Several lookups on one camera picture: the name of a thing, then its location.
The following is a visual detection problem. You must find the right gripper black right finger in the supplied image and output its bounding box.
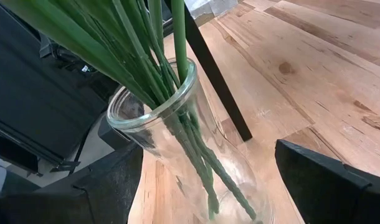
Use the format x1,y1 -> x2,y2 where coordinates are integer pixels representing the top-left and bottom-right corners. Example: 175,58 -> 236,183
274,139 -> 380,224

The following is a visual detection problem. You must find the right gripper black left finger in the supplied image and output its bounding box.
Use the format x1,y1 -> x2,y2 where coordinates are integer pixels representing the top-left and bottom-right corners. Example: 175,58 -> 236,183
0,141 -> 145,224

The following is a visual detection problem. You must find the clear glass vase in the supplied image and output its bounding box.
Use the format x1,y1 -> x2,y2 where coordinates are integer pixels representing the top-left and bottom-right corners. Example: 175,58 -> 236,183
106,57 -> 277,224

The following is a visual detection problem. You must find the orange artificial tulip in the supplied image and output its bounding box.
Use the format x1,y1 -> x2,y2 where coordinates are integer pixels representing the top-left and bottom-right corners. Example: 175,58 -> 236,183
0,0 -> 259,222

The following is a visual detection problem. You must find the wooden shelf with black frame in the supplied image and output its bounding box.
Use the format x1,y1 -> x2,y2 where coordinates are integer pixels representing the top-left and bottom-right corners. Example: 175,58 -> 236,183
163,0 -> 254,142

